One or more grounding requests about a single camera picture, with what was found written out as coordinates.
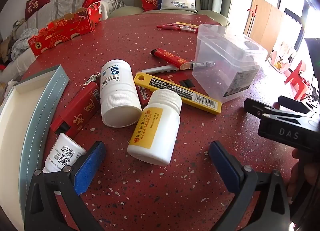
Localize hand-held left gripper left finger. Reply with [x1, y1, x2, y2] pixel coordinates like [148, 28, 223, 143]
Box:
[24, 141, 107, 231]

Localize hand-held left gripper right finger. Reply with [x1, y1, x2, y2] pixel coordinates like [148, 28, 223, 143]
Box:
[209, 140, 292, 231]

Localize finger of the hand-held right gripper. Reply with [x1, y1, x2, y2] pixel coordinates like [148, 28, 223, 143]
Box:
[278, 95, 318, 114]
[244, 97, 313, 123]

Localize small white bottle printed label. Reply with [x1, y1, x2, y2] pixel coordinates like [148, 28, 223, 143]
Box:
[42, 133, 87, 174]

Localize red cigarette box gold characters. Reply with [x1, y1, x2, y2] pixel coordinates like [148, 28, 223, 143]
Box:
[50, 72, 101, 139]

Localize clear plastic container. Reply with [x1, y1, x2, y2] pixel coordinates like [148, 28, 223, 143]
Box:
[192, 24, 268, 104]

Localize white bottle yellow label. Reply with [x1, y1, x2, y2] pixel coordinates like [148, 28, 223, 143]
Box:
[127, 89, 182, 166]

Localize large white bottle blue logo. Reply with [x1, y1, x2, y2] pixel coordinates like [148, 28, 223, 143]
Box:
[99, 59, 143, 128]

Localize yellow utility blade case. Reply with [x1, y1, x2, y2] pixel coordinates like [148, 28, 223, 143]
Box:
[134, 71, 222, 116]

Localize grey-blue tray cream inside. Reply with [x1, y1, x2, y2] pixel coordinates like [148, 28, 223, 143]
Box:
[0, 64, 70, 211]

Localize red lighter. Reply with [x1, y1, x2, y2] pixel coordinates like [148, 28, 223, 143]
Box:
[151, 49, 193, 71]

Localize person's right hand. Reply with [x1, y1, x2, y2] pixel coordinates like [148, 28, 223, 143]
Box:
[286, 149, 320, 198]

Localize red plastic chair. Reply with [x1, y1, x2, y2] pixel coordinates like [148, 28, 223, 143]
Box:
[284, 60, 307, 99]

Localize wooden board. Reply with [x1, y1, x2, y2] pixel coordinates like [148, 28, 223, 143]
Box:
[246, 0, 304, 55]

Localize red cardboard fruit box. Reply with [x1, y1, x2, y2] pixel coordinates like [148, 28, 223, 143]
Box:
[27, 1, 102, 57]

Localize light blue crumpled cloth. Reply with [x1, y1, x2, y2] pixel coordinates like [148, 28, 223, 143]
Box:
[11, 28, 40, 59]

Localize sofa with grey striped cover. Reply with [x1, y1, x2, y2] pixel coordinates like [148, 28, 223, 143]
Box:
[0, 0, 143, 81]

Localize red pillow white characters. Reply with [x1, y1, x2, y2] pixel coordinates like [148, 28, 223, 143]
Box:
[24, 0, 52, 21]

